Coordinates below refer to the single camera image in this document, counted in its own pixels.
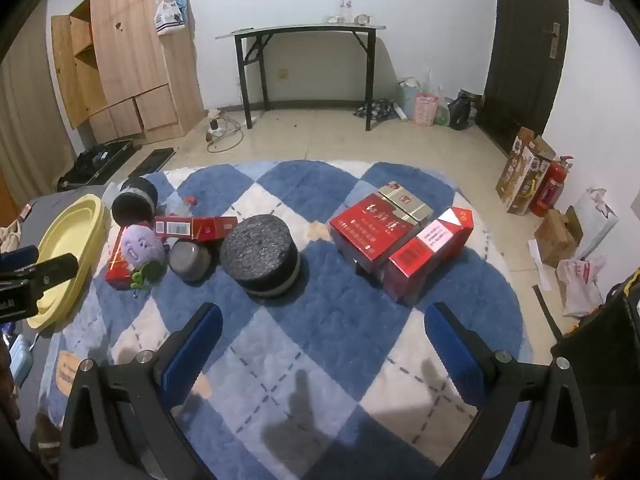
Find grey metal bowl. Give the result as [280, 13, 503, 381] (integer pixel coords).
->
[168, 239, 214, 284]

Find dark bag yellow trim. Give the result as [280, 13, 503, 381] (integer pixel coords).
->
[550, 267, 640, 480]

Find white paper bag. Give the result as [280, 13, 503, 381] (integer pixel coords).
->
[570, 187, 621, 261]

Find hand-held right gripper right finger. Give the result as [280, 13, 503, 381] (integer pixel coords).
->
[424, 302, 593, 480]

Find clear bottle red cap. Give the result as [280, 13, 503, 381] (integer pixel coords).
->
[165, 197, 202, 219]

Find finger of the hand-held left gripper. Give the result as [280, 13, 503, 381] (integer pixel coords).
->
[0, 253, 80, 293]
[0, 245, 40, 273]

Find red carton white label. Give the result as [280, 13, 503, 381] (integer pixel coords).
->
[383, 207, 474, 307]

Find blue checked rug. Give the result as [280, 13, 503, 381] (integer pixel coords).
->
[37, 160, 534, 480]

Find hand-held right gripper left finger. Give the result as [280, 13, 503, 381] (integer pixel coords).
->
[59, 302, 224, 480]

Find red barcode carton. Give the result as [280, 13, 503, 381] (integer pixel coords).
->
[153, 215, 239, 242]

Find black cloth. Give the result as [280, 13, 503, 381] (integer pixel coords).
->
[353, 98, 401, 121]

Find black case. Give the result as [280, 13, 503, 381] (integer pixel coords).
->
[56, 139, 142, 192]

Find brown paper bag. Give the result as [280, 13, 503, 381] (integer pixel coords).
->
[533, 206, 584, 269]

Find purple plush toy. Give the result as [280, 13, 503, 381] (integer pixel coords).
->
[120, 223, 169, 292]

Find yellow plastic basin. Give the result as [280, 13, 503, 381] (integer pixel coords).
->
[25, 192, 112, 332]

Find colourful cardboard box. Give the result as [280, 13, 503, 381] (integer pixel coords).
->
[495, 127, 557, 216]

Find hanging white plastic bag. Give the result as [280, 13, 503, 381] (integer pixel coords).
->
[154, 0, 187, 36]

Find silver gold carton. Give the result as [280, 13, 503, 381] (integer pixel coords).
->
[377, 181, 434, 226]

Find red and silver carton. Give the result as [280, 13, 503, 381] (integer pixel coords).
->
[328, 192, 422, 275]

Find light blue bin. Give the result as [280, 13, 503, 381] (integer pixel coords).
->
[398, 78, 421, 111]

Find wooden wardrobe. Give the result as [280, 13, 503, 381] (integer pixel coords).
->
[50, 0, 206, 144]

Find black folding table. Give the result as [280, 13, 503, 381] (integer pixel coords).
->
[215, 23, 387, 132]

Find beige clothes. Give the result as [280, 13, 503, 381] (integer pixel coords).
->
[0, 220, 24, 257]

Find power strip with cables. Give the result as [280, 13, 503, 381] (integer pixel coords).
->
[206, 108, 246, 155]

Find red fire extinguisher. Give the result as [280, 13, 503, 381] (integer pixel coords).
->
[530, 155, 575, 219]

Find grey bed sheet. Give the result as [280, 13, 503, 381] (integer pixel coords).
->
[0, 182, 121, 461]

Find pink bag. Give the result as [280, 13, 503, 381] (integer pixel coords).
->
[413, 91, 442, 127]

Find light blue power bank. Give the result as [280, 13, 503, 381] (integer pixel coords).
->
[9, 333, 34, 387]

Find white red printed plastic bag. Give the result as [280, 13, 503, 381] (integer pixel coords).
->
[555, 256, 609, 317]

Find large black foam cylinder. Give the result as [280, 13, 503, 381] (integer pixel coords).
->
[220, 214, 301, 301]

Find black bag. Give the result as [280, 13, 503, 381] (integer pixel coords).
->
[446, 89, 485, 132]

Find beige curtain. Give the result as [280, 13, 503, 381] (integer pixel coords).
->
[0, 5, 77, 202]

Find dark door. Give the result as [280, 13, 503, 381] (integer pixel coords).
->
[474, 0, 571, 157]

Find black mat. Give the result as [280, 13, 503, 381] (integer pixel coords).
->
[128, 147, 176, 177]

